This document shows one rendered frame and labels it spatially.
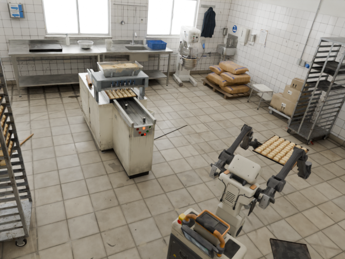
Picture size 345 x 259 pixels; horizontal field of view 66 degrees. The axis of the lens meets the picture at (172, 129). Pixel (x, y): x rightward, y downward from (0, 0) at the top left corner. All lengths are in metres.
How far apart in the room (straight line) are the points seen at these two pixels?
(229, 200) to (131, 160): 1.70
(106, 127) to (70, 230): 1.49
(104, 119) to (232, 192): 2.32
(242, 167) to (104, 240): 1.69
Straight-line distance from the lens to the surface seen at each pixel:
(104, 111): 3.77
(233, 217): 2.27
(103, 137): 3.97
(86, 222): 3.23
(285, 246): 3.39
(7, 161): 2.48
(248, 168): 2.02
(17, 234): 3.11
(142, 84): 3.86
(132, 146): 3.33
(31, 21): 6.52
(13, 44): 6.55
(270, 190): 2.09
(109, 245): 3.02
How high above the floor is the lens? 2.43
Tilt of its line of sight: 30 degrees down
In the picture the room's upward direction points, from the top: 7 degrees clockwise
